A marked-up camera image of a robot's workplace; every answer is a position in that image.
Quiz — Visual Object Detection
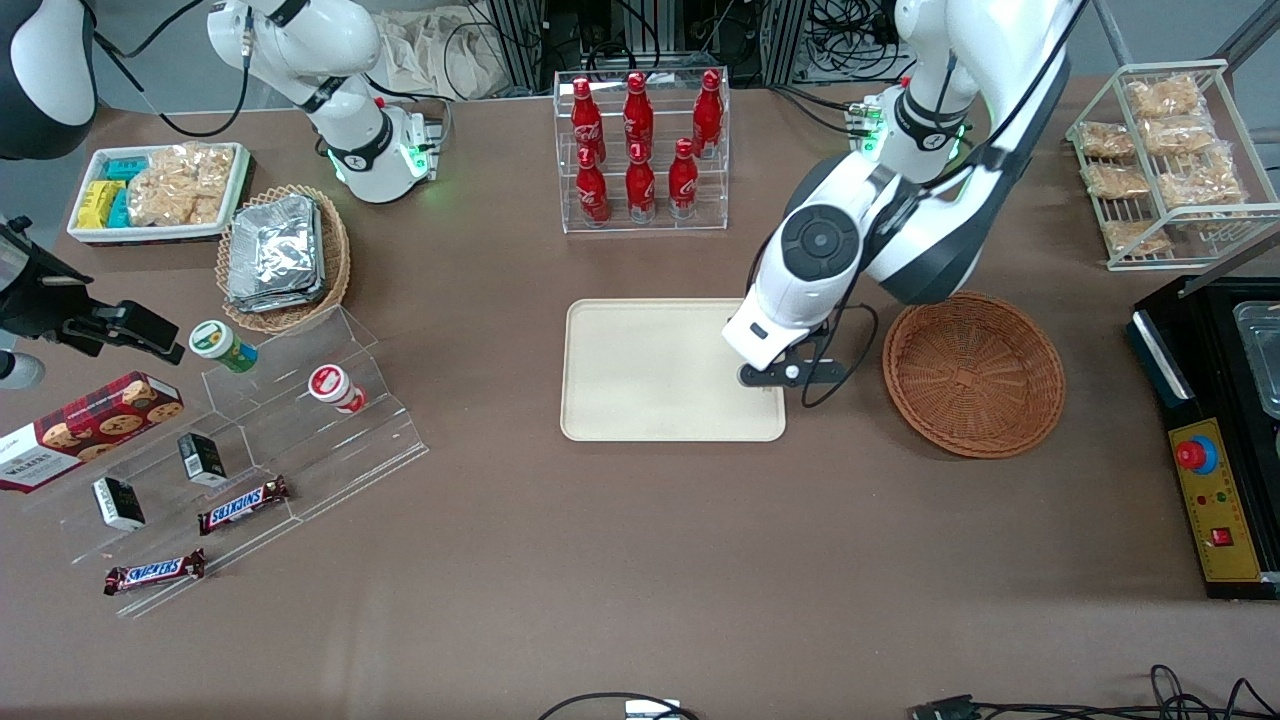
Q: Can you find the brown wicker basket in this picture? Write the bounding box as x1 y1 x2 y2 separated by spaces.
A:
882 290 1067 460

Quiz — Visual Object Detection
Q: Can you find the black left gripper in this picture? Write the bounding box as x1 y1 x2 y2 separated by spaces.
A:
737 325 848 390

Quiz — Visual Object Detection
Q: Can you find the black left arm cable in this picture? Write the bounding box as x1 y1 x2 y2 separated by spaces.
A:
798 300 881 409

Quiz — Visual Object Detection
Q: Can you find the light wicker basket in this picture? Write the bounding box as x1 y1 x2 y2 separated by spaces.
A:
216 184 352 335

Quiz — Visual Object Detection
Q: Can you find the white rectangular snack tray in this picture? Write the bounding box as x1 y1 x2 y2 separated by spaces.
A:
66 142 253 246

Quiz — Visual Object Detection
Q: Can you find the clear bag of snacks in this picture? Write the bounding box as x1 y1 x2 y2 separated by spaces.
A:
1078 122 1137 160
1157 155 1247 209
1125 75 1205 120
1102 220 1172 257
1140 115 1227 157
1085 163 1152 200

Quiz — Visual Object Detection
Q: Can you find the silver foil packets stack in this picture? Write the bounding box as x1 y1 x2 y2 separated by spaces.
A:
226 194 327 314

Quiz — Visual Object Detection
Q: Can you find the red lid snack cup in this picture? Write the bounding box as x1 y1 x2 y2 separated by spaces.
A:
307 364 367 414

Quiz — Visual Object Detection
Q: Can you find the clear acrylic step display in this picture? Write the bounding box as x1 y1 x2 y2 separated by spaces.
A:
20 305 431 619

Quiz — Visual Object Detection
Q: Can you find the red cola bottle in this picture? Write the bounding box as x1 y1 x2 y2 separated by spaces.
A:
626 143 657 223
668 138 699 219
622 72 655 161
575 147 611 226
570 77 607 166
692 69 725 159

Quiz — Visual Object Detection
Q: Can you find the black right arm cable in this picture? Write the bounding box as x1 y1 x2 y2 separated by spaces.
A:
90 0 253 139

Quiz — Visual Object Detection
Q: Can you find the black looped table cable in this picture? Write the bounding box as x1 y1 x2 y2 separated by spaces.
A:
538 692 701 720

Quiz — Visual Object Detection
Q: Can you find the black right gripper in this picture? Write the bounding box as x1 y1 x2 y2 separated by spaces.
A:
0 214 187 364

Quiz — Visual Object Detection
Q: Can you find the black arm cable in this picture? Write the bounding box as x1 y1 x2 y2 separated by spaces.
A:
90 0 253 139
798 300 881 409

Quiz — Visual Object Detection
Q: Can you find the green lid snack cup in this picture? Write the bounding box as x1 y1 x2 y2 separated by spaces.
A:
188 320 259 374

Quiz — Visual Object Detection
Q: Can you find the silver metal container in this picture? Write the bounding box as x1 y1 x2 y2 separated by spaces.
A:
1233 299 1280 419

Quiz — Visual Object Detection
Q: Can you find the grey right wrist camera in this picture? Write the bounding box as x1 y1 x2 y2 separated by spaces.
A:
0 350 47 391

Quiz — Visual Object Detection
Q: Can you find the brown Snickers bar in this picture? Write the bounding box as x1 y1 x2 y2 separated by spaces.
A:
197 476 292 536
103 548 207 597

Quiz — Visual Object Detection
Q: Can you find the beige cloth bag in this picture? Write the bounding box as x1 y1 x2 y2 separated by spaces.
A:
375 8 513 101

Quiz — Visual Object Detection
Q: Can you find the black control machine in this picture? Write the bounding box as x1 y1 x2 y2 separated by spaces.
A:
1128 272 1280 601

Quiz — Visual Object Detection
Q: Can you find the clear bag of crackers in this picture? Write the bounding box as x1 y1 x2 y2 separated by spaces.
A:
127 143 236 227

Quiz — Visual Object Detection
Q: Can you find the white wire rack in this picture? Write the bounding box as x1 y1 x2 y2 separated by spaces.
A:
1065 60 1280 272

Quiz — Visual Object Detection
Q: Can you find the beige plastic tray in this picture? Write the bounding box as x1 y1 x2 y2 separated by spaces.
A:
560 298 788 443

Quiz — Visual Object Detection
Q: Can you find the yellow snack pack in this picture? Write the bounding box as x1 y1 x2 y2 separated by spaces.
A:
76 180 126 229

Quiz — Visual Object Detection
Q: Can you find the clear acrylic bottle rack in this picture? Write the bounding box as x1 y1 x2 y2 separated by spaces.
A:
553 68 731 235

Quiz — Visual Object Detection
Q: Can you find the red tartan cookie box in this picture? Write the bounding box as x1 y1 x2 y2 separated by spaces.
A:
0 371 186 494

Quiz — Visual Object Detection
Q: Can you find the small black box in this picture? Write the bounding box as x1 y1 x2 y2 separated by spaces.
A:
177 432 228 488
92 476 147 532

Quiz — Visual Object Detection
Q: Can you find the black connector with cable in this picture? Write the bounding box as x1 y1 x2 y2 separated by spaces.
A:
910 664 1280 720

